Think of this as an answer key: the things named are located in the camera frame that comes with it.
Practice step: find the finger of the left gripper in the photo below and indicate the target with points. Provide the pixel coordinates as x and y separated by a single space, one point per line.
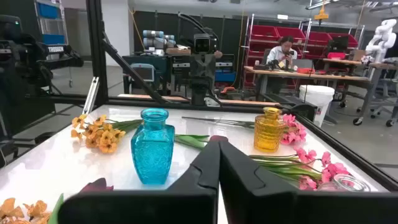
199 68
206 68

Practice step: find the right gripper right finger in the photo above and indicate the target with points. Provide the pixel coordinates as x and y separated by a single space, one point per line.
264 202

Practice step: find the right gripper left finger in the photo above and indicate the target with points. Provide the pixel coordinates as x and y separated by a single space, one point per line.
186 205

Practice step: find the blue patterned glass vase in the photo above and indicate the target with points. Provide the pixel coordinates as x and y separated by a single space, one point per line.
152 155

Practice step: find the clear glass vase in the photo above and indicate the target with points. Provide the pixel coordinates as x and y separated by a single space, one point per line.
353 183

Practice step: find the yellow orange speckled flower bunch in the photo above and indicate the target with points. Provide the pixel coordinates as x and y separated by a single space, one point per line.
105 138
37 210

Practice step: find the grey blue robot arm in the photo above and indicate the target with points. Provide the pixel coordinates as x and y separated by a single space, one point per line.
154 34

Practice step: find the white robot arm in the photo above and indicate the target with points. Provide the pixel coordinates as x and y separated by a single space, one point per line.
384 35

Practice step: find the yellow textured glass vase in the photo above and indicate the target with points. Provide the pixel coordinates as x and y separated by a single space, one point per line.
269 133

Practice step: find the blue plastic crate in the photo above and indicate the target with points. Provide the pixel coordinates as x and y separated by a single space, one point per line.
225 76

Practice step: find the light wooden side board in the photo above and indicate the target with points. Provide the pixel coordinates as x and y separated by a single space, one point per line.
174 98

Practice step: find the grey teach pendant screen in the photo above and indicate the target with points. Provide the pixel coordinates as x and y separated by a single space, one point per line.
143 73

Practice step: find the shelf with red bins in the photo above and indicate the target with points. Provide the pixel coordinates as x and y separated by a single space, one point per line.
264 32

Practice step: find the person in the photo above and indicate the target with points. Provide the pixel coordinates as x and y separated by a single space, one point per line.
278 54

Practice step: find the long wooden work desk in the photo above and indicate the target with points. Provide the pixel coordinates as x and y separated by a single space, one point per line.
311 75

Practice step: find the white plastic bucket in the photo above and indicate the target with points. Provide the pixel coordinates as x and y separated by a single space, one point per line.
315 99

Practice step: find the yellow hanging pendant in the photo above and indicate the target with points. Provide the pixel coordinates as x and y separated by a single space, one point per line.
321 15

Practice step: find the rack with blue bins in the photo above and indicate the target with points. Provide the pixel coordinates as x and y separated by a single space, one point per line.
49 39

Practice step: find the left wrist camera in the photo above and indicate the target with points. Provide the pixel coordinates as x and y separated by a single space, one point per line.
203 43

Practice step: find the black metal rig frame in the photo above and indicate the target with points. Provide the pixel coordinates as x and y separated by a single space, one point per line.
96 46

